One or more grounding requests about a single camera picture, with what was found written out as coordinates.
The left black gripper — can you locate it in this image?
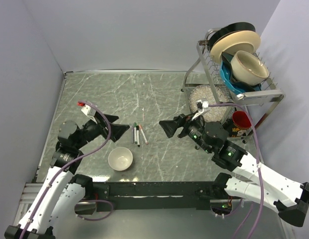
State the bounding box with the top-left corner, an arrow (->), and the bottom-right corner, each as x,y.
74,110 -> 129,149

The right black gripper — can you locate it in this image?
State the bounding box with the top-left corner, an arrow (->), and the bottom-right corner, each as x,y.
159,110 -> 213,153

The white pen black tip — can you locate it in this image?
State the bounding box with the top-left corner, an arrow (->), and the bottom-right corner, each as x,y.
137,131 -> 141,147

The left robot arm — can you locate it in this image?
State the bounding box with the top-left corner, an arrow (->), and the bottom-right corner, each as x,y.
4,115 -> 130,239

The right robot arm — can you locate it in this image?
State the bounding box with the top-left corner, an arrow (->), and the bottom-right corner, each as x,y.
159,114 -> 309,227

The white ceramic bowl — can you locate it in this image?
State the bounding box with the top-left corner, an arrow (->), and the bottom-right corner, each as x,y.
108,147 -> 133,171

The clear textured glass plate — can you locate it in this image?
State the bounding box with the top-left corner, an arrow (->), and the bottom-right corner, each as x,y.
188,85 -> 229,122

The black base bar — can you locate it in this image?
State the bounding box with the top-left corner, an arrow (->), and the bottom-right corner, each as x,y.
84,181 -> 231,210

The red cup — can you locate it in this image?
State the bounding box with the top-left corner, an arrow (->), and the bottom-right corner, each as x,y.
232,111 -> 252,129

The metal dish rack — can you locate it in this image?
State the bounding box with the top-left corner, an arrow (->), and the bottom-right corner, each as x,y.
181,28 -> 285,128

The blue dish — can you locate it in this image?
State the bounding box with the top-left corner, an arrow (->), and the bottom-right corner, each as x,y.
220,52 -> 261,95

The cream bowl on rack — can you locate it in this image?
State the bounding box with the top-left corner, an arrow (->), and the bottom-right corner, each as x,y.
230,51 -> 270,86

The cream plate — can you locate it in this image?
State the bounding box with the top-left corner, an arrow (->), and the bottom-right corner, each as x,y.
210,30 -> 261,64

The black plate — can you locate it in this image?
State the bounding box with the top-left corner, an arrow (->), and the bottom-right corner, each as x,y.
209,22 -> 256,47

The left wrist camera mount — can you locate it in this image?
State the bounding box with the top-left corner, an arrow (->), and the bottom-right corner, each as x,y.
77,102 -> 98,123

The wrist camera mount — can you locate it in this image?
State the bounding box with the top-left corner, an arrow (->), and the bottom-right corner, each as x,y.
191,99 -> 209,121
77,102 -> 98,123

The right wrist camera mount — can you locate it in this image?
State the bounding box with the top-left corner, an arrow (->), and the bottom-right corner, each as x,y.
191,99 -> 209,121

